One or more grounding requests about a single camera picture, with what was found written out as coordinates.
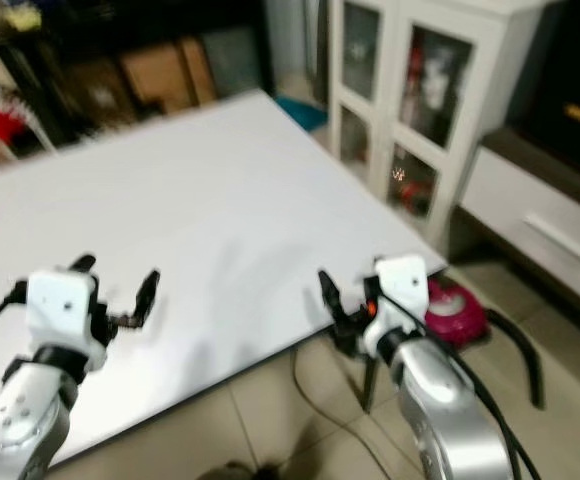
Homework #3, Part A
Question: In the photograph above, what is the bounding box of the black table leg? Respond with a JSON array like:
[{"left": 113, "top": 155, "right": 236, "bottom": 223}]
[{"left": 360, "top": 352, "right": 383, "bottom": 413}]

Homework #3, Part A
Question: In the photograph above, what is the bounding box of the pink vacuum cleaner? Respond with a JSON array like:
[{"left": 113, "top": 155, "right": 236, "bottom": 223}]
[{"left": 424, "top": 278, "right": 491, "bottom": 347}]

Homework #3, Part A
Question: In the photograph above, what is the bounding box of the red decoration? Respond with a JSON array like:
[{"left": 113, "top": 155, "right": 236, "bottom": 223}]
[{"left": 0, "top": 106, "right": 29, "bottom": 143}]

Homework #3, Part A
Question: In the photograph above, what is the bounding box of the white low drawer unit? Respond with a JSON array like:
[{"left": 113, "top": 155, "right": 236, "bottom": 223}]
[{"left": 458, "top": 128, "right": 580, "bottom": 323}]

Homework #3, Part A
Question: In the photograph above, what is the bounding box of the teal object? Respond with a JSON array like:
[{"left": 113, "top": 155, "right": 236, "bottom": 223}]
[{"left": 274, "top": 95, "right": 329, "bottom": 131}]

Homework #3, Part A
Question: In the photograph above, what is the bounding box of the white glass door cabinet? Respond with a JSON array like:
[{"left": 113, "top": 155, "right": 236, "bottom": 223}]
[{"left": 324, "top": 0, "right": 567, "bottom": 253}]

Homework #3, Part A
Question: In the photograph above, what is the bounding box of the brown cardboard box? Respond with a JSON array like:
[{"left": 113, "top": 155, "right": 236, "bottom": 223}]
[{"left": 120, "top": 38, "right": 219, "bottom": 113}]

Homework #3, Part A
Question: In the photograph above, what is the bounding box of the yellow object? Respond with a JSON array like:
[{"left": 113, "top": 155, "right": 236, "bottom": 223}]
[{"left": 2, "top": 2, "right": 43, "bottom": 31}]

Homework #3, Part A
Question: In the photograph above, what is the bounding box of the black television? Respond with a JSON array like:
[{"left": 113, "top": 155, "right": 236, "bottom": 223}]
[{"left": 512, "top": 0, "right": 580, "bottom": 186}]

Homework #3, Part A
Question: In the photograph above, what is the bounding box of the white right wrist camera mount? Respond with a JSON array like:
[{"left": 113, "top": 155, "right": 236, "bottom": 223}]
[{"left": 365, "top": 254, "right": 432, "bottom": 359}]

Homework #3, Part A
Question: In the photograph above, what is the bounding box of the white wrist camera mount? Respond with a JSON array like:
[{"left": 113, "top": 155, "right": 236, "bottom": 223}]
[
  {"left": 365, "top": 254, "right": 432, "bottom": 359},
  {"left": 26, "top": 267, "right": 101, "bottom": 369}
]

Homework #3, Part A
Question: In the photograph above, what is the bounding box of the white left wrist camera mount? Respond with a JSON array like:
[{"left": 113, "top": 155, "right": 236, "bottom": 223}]
[{"left": 26, "top": 267, "right": 101, "bottom": 369}]

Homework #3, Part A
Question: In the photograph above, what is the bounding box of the thin black floor cable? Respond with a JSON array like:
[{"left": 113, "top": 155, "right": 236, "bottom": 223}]
[{"left": 290, "top": 345, "right": 373, "bottom": 436}]

